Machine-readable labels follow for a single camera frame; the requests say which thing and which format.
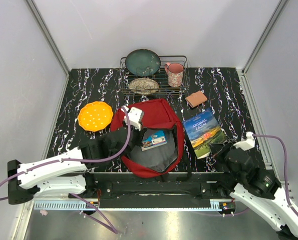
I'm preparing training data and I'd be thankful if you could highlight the blue Animal Farm book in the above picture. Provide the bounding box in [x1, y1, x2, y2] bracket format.
[182, 108, 228, 159]

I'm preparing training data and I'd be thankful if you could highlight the blue treehouse comic book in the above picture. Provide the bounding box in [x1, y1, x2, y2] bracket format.
[140, 130, 167, 151]

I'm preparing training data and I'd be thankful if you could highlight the red backpack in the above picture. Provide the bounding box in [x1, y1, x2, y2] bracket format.
[121, 98, 192, 182]

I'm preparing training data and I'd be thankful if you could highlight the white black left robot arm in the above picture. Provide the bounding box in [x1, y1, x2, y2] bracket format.
[7, 125, 143, 205]

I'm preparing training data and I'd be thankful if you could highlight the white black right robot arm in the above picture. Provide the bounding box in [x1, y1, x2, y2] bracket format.
[210, 142, 298, 240]

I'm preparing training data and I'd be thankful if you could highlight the orange dotted plate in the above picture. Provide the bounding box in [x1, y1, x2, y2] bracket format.
[78, 101, 114, 132]

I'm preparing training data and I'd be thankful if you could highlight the pink leather wallet notebook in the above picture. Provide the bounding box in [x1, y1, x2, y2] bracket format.
[185, 91, 207, 108]

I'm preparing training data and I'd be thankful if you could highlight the beige patterned small plate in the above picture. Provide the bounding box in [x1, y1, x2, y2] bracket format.
[129, 78, 159, 95]

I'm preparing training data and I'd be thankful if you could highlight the dark teal plate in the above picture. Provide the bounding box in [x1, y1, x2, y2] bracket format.
[125, 49, 161, 77]

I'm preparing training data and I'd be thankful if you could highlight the pink patterned mug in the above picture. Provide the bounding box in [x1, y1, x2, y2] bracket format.
[164, 62, 184, 88]

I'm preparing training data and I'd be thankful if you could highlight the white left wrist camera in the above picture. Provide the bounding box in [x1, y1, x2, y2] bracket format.
[123, 106, 144, 131]

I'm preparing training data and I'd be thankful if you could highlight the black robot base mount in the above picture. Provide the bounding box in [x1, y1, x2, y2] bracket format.
[79, 172, 233, 211]

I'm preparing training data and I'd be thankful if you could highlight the black wire dish rack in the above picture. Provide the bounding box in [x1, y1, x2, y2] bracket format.
[118, 55, 190, 96]

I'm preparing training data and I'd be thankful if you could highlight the aluminium frame rail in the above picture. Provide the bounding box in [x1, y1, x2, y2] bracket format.
[25, 0, 71, 73]

